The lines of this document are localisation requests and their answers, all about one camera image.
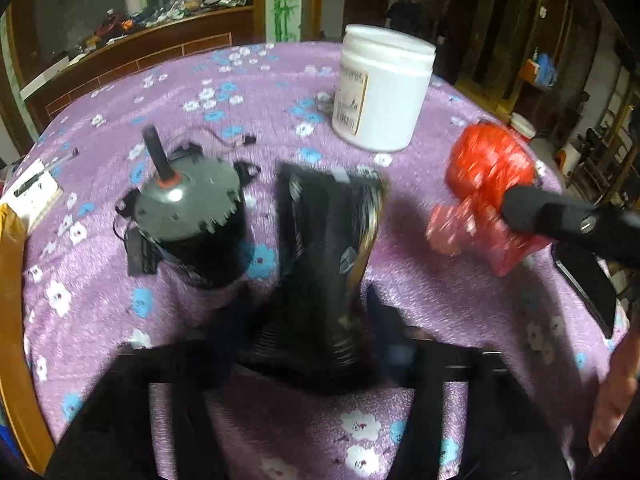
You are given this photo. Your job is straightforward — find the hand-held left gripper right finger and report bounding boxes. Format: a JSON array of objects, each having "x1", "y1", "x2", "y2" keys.
[{"x1": 367, "y1": 282, "x2": 571, "y2": 480}]

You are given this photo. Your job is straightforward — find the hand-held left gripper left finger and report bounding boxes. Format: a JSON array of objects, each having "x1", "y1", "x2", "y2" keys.
[{"x1": 45, "y1": 282, "x2": 258, "y2": 480}]

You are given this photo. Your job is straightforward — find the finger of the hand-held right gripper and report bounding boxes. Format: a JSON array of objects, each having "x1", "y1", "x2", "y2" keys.
[{"x1": 501, "y1": 185, "x2": 640, "y2": 266}]

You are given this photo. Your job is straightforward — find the red bag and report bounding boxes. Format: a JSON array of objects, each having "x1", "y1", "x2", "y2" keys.
[{"x1": 426, "y1": 122, "x2": 551, "y2": 277}]

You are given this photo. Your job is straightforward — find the black snack packet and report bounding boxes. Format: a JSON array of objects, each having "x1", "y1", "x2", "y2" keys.
[{"x1": 235, "y1": 162, "x2": 388, "y2": 396}]

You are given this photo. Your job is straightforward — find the yellow taped cardboard box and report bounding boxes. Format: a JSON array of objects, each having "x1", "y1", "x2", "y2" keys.
[{"x1": 0, "y1": 202, "x2": 56, "y2": 461}]

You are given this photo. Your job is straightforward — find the person's right forearm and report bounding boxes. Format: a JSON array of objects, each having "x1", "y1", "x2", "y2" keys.
[{"x1": 589, "y1": 330, "x2": 640, "y2": 457}]

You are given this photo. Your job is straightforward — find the white bucket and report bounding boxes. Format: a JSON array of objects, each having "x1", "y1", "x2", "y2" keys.
[{"x1": 557, "y1": 141, "x2": 583, "y2": 177}]

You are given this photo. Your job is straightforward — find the wooden chair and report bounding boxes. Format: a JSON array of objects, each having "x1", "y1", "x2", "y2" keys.
[{"x1": 570, "y1": 105, "x2": 640, "y2": 206}]

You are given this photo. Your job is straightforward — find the black electric motor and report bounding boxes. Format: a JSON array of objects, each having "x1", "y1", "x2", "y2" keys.
[{"x1": 114, "y1": 125, "x2": 261, "y2": 291}]

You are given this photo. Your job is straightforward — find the blue plastic bag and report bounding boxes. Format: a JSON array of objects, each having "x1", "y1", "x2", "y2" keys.
[{"x1": 535, "y1": 52, "x2": 558, "y2": 88}]

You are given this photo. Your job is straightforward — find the white plastic jar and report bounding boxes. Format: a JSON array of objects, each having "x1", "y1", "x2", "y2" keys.
[{"x1": 331, "y1": 24, "x2": 437, "y2": 152}]

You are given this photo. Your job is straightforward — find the carved wooden furniture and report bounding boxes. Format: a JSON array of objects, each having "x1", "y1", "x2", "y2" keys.
[{"x1": 450, "y1": 0, "x2": 601, "y2": 111}]

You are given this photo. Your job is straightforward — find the lined notebook sheet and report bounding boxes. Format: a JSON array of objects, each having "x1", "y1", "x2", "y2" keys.
[{"x1": 0, "y1": 157, "x2": 65, "y2": 233}]

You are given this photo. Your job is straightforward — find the black ballpoint pen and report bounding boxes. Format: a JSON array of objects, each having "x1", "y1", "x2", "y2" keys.
[{"x1": 14, "y1": 149, "x2": 81, "y2": 197}]

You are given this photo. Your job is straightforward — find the purple floral tablecloth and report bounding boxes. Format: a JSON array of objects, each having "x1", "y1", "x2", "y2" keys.
[{"x1": 22, "y1": 40, "x2": 631, "y2": 480}]

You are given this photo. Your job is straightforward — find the dark statue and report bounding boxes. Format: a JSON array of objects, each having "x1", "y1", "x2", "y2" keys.
[{"x1": 385, "y1": 0, "x2": 426, "y2": 36}]

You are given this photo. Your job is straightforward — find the wooden glass cabinet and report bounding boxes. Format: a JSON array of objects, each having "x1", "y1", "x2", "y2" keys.
[{"x1": 0, "y1": 0, "x2": 266, "y2": 131}]

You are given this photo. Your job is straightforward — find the white flat box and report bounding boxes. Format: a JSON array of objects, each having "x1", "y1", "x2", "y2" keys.
[{"x1": 19, "y1": 54, "x2": 83, "y2": 102}]

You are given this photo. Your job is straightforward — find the pile of small shelf clutter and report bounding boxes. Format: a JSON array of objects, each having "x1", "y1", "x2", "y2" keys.
[{"x1": 65, "y1": 0, "x2": 251, "y2": 56}]

